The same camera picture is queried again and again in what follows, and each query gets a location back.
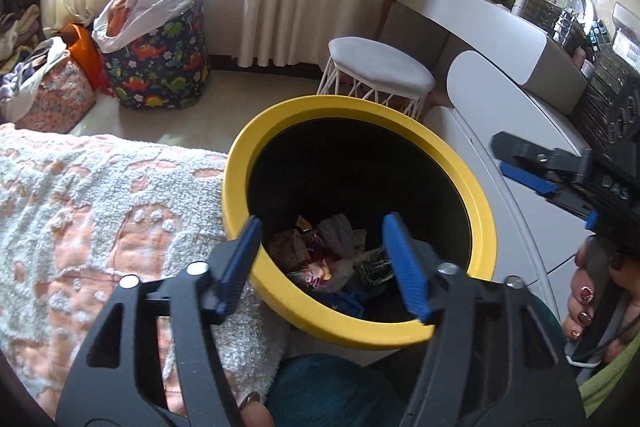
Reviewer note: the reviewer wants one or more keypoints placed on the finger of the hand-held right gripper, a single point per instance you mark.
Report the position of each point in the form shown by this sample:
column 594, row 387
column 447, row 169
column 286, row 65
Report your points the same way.
column 530, row 152
column 530, row 181

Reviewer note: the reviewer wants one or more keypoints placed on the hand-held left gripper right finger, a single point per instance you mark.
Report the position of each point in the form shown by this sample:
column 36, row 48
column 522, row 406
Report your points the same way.
column 405, row 262

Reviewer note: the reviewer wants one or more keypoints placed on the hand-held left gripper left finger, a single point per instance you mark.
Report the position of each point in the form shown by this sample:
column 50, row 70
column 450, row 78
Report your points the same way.
column 240, row 257

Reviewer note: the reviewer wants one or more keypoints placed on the yellow rimmed black trash bin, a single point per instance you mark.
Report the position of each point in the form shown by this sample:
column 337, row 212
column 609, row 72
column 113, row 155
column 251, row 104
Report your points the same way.
column 240, row 147

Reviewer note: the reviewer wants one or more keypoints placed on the person's right hand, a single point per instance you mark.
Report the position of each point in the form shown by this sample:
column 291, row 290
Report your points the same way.
column 582, row 307

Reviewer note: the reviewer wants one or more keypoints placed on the person's left hand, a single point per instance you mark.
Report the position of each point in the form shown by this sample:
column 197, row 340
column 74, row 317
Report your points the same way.
column 256, row 412

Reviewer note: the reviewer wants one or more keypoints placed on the cosmetics organizer rack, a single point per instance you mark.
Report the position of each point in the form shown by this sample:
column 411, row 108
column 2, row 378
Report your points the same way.
column 615, row 72

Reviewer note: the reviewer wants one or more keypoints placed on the white vanity desk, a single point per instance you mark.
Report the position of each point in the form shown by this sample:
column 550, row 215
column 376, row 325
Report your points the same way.
column 480, row 22

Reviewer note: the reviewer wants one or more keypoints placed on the white bottle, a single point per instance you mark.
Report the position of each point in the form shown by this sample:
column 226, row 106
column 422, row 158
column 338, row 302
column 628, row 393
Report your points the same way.
column 518, row 6

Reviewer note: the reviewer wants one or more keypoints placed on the dark teal cloth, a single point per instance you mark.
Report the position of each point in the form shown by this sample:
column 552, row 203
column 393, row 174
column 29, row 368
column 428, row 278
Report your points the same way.
column 330, row 392

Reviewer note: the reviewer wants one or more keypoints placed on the dinosaur print laundry basket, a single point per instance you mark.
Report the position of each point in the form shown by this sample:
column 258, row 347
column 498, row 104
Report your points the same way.
column 160, row 67

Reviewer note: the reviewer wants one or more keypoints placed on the pink floral fabric bag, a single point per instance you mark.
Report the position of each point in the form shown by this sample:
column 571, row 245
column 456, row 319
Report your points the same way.
column 60, row 102

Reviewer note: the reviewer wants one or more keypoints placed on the orange shopping bag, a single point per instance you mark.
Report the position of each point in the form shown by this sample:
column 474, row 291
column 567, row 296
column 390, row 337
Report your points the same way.
column 85, row 57

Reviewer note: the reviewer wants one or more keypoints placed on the white bag of orange clothes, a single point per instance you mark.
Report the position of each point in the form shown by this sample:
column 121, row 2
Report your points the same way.
column 160, row 2

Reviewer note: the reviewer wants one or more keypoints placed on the pile of clothes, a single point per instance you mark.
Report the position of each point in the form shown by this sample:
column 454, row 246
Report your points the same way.
column 20, row 37

